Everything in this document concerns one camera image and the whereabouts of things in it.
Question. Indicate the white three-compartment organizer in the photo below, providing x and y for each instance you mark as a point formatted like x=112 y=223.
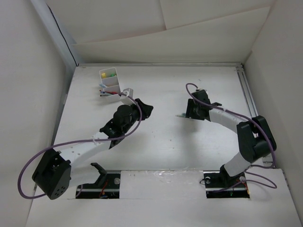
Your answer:
x=112 y=84

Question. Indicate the red pen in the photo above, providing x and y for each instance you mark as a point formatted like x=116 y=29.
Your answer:
x=108 y=92

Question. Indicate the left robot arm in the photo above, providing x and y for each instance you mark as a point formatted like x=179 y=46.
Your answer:
x=57 y=170

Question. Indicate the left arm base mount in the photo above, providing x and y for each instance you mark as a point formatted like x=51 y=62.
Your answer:
x=107 y=185

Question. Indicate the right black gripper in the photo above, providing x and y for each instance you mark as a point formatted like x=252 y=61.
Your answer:
x=190 y=112

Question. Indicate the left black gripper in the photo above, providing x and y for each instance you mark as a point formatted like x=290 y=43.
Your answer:
x=146 y=109

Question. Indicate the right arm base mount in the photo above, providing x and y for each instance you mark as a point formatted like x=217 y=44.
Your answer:
x=218 y=184

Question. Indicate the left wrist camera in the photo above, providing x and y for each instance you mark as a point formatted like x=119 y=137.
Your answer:
x=126 y=95

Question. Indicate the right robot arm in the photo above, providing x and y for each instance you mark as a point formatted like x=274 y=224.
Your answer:
x=255 y=139

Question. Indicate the green pen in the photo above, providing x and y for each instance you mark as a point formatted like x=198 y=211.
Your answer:
x=181 y=116

